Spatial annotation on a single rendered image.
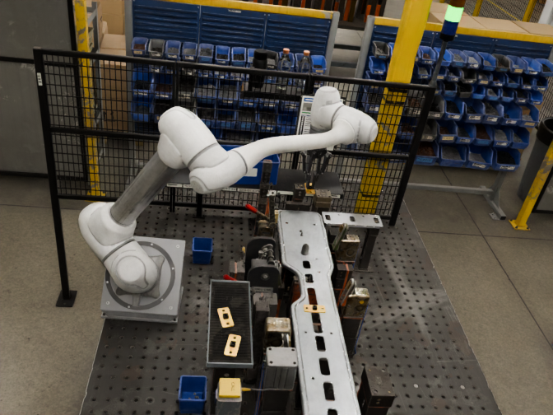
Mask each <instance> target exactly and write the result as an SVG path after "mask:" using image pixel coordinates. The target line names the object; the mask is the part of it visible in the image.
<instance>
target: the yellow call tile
mask: <svg viewBox="0 0 553 415"><path fill-rule="evenodd" d="M219 397H220V398H240V379H233V378H220V383H219Z"/></svg>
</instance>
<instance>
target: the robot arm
mask: <svg viewBox="0 0 553 415"><path fill-rule="evenodd" d="M310 118H311V124H310V129H309V134H305V135H293V136H281V137H274V138H265V139H262V140H259V141H256V142H252V143H250V144H248V145H245V146H242V147H238V148H235V149H232V150H230V151H226V150H225V149H223V148H222V147H221V146H220V145H219V143H218V142H217V141H216V139H215V137H214V136H213V134H212V133H211V131H210V130H209V129H208V128H207V126H206V125H205V124H204V123H203V122H202V121H201V120H200V119H199V118H198V117H197V116H196V115H195V114H194V113H193V112H191V111H189V110H187V109H185V108H182V107H179V106H175V107H173V108H171V109H169V110H167V111H165V112H164V113H163V114H162V115H161V117H160V120H159V122H158V129H159V132H160V139H159V143H158V146H157V152H156V153H155V154H154V156H153V157H152V158H151V159H150V160H149V161H148V162H147V163H146V165H145V166H144V167H143V168H142V170H141V171H140V172H139V174H138V175H137V177H136V178H135V179H134V180H133V182H132V183H131V184H130V185H129V186H128V187H127V188H126V189H125V191H124V192H123V193H122V195H121V196H120V197H119V198H118V200H117V201H116V202H115V203H102V202H98V203H92V204H90V205H89V206H87V207H85V208H84V209H83V210H82V211H81V213H80V216H79V218H78V223H79V228H80V231H81V234H82V236H83V237H84V239H85V241H86V243H87V244H88V245H89V246H90V248H91V249H92V251H93V252H94V253H95V255H96V256H97V257H98V258H99V259H100V260H101V262H102V263H103V264H104V266H105V267H106V268H107V270H108V271H109V274H110V275H111V277H112V278H113V280H114V282H115V283H116V284H117V286H118V287H117V289H116V294H117V295H119V296H121V295H132V306H139V304H140V300H141V297H142V296H150V297H153V298H155V299H157V298H159V297H160V276H161V269H162V264H163V263H164V261H165V258H164V257H163V256H162V255H158V256H148V254H147V253H146V252H145V251H144V249H143V248H142V247H141V246H140V245H139V244H138V243H137V242H136V240H135V239H134V238H133V233H134V230H135V228H136V225H137V222H136V219H137V217H138V216H139V215H140V214H141V213H142V212H143V210H144V209H145V208H146V207H147V206H148V205H149V204H150V202H151V201H152V200H153V199H154V198H155V197H156V196H157V194H158V193H159V192H160V191H161V190H162V189H163V188H164V187H165V186H166V185H167V184H168V183H169V182H170V180H171V179H172V178H173V177H174V176H175V175H176V174H177V172H178V171H179V170H180V169H184V168H186V167H188V168H189V170H190V171H191V172H190V174H189V181H190V184H191V186H192V187H193V189H194V190H195V191H196V192H197V193H199V194H212V193H215V192H218V191H221V190H223V189H226V188H228V187H230V186H231V185H232V184H234V183H236V182H237V181H238V180H240V179H241V178H242V177H243V176H245V175H246V174H247V173H248V172H249V171H250V170H251V169H252V168H253V167H254V166H256V165H257V164H258V163H259V162H260V161H261V160H262V159H263V158H265V157H267V156H270V155H274V154H279V153H285V152H298V151H300V152H301V155H302V170H303V173H305V174H306V176H305V181H307V182H306V189H309V183H310V179H311V173H310V171H311V168H312V164H313V161H314V159H317V165H316V172H314V176H313V181H312V189H314V186H315V181H317V182H318V177H319V175H323V173H324V171H325V169H326V167H327V164H328V161H329V159H330V158H331V157H332V153H331V152H328V150H327V147H332V146H335V145H337V144H340V143H342V144H344V145H348V144H351V143H360V144H367V143H371V142H372V141H373V140H375V138H376V136H377V133H378V126H377V124H376V122H375V121H374V120H373V119H372V118H371V117H369V116H368V115H367V114H365V113H363V112H361V111H359V110H356V109H354V108H351V107H348V106H345V105H344V104H343V103H341V102H340V95H339V92H338V90H337V89H336V88H334V87H330V86H322V87H320V88H319V89H318V90H317V92H316V94H315V96H314V100H313V104H312V107H311V113H310ZM307 152H308V153H309V164H308V167H307V170H306V159H305V156H306V155H307ZM325 154H326V156H325V159H324V161H323V165H322V167H321V170H320V163H321V158H322V157H323V156H324V155H325Z"/></svg>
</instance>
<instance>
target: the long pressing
mask: <svg viewBox="0 0 553 415"><path fill-rule="evenodd" d="M286 222H287V223H286ZM314 224H315V225H314ZM300 230H302V232H303V235H302V236H301V232H300ZM277 232H278V240H279V246H280V253H281V264H282V266H283V267H284V268H286V269H288V270H289V271H291V272H292V273H293V274H295V275H296V276H297V278H298V282H299V288H300V298H299V299H298V300H297V301H295V302H294V303H292V304H291V306H290V319H291V326H292V333H293V339H294V346H295V349H296V353H297V360H298V367H297V372H298V379H299V386H300V399H301V406H302V413H303V415H328V410H329V409H334V410H336V411H337V415H361V412H360V405H359V402H358V398H357V394H356V388H355V384H354V380H353V376H352V372H351V365H350V362H349V357H348V354H347V350H346V344H345V339H344V336H343V332H342V325H341V321H340V317H339V314H338V309H337V303H336V299H335V296H334V291H333V288H332V281H331V275H332V271H333V269H334V265H333V261H332V256H331V251H330V248H329V244H328V238H327V234H326V231H325V227H324V224H323V217H322V216H321V215H320V214H319V213H317V212H306V211H293V210H278V220H277ZM303 244H308V245H309V253H308V254H307V255H302V253H301V250H302V246H303ZM303 261H308V262H309V264H310V268H304V266H303ZM318 272H320V273H318ZM305 274H310V275H312V279H313V283H307V282H306V281H305ZM308 288H313V289H314V291H315V295H316V301H317V305H324V306H325V310H326V313H318V314H319V318H320V323H321V328H322V333H315V332H314V325H313V321H312V315H311V314H312V313H313V312H304V305H309V296H308V291H307V289H308ZM306 332H307V333H306ZM330 333H332V334H330ZM315 337H323V341H324V345H325V350H326V351H325V352H320V351H318V349H317V344H316V339H315ZM319 359H327V360H328V368H329V372H330V375H322V373H321V369H320V364H319ZM312 377H313V378H314V379H313V380H312ZM324 383H330V384H332V390H333V394H334V401H327V400H326V399H325V393H324V388H323V384H324Z"/></svg>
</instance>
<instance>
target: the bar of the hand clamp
mask: <svg viewBox="0 0 553 415"><path fill-rule="evenodd" d="M268 192H269V194H268V195H265V197H268V198H269V214H270V223H271V222H275V202H274V198H275V197H278V198H280V197H281V193H280V192H278V193H277V194H275V193H274V191H268Z"/></svg>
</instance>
